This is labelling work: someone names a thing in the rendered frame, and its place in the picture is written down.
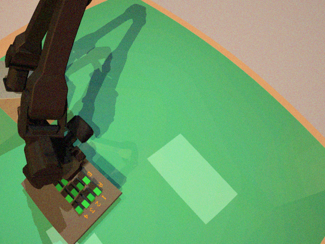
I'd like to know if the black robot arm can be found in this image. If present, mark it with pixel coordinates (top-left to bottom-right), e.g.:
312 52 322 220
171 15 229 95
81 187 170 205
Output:
3 0 92 186

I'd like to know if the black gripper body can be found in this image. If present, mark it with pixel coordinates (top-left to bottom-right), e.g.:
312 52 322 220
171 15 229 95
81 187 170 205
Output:
22 116 94 189

